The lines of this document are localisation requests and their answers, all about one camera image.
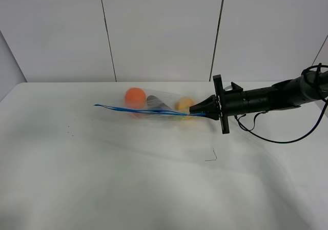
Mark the yellow lemon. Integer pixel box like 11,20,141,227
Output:
174,97,195,120

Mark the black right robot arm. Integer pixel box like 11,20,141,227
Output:
189,65,327,134

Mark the purple eggplant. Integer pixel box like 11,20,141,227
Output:
146,95,172,110

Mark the orange fruit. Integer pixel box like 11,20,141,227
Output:
124,88,147,109

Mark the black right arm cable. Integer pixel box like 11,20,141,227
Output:
233,64,328,144

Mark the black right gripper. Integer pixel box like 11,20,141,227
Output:
189,74,247,134

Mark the clear blue-zip plastic bag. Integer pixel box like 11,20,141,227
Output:
95,87,205,121

